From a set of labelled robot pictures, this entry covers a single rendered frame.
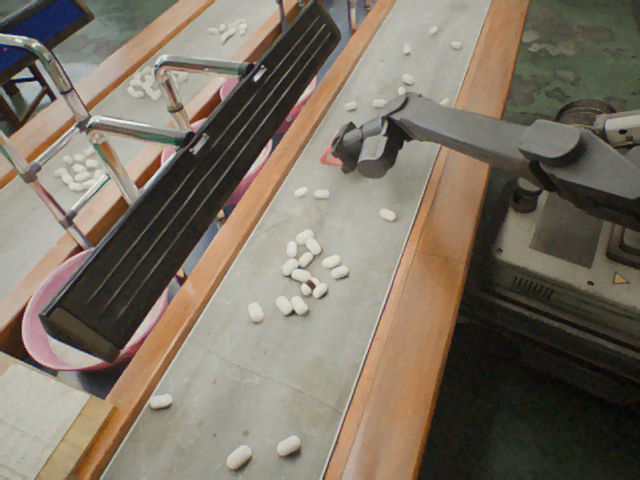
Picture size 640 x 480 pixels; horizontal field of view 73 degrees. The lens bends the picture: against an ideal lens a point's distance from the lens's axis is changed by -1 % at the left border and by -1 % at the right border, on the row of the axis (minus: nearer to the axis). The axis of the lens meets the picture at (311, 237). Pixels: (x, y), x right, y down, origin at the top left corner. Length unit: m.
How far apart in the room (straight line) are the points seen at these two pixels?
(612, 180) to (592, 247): 0.82
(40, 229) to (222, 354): 0.56
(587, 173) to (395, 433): 0.41
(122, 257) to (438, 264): 0.53
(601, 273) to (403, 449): 0.76
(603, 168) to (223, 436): 0.59
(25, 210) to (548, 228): 1.30
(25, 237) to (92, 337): 0.73
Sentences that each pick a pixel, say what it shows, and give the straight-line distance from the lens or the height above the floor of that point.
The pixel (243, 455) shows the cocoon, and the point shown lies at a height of 0.76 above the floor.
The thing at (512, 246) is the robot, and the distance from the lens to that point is 1.24.
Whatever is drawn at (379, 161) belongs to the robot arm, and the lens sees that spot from 0.82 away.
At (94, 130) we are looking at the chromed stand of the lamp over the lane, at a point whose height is 1.11.
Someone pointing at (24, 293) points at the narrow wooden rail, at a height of 0.76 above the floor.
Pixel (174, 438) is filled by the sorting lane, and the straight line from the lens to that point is 0.75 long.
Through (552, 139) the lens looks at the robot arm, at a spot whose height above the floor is 1.09.
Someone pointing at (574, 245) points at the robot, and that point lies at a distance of 1.29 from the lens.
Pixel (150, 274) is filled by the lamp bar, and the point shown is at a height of 1.07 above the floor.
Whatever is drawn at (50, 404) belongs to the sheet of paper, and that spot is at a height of 0.78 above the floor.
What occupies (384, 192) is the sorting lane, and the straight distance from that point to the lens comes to 0.95.
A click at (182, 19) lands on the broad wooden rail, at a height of 0.76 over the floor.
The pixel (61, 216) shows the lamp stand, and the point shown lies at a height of 0.86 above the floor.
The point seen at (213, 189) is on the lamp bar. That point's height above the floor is 1.07.
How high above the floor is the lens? 1.41
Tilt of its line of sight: 50 degrees down
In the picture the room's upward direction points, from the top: 10 degrees counter-clockwise
